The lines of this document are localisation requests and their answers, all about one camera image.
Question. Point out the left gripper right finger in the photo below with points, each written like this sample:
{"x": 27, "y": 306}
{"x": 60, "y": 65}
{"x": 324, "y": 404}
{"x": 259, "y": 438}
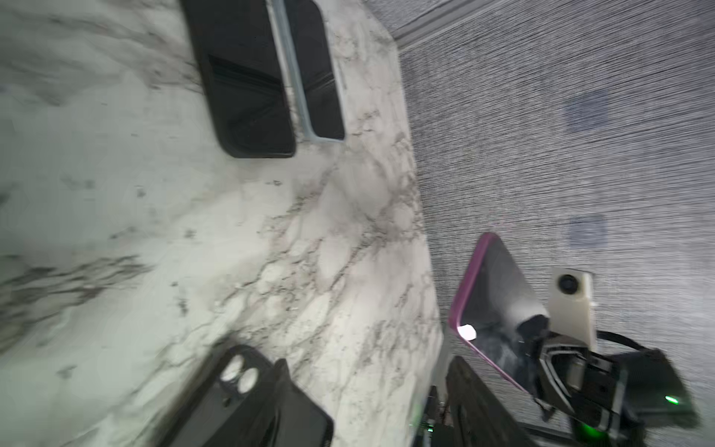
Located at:
{"x": 478, "y": 417}

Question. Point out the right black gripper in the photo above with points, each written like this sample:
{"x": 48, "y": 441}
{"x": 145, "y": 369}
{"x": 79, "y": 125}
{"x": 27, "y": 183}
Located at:
{"x": 610, "y": 397}

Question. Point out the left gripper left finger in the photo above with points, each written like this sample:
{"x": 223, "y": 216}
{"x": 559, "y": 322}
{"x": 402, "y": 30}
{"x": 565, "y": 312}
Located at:
{"x": 262, "y": 409}

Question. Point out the black case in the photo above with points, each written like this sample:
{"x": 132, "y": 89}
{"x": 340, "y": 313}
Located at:
{"x": 238, "y": 397}

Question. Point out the black phone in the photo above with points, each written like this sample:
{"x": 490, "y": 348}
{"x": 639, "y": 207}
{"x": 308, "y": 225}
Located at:
{"x": 498, "y": 315}
{"x": 236, "y": 55}

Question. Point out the black phone screen up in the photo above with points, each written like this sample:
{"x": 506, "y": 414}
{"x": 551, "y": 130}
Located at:
{"x": 311, "y": 48}

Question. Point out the light blue phone case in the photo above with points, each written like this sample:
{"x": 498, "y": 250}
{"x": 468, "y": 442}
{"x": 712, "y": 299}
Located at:
{"x": 294, "y": 75}

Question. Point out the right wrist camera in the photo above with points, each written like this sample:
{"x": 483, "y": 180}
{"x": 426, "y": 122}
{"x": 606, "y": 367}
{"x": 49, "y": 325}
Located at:
{"x": 571, "y": 305}

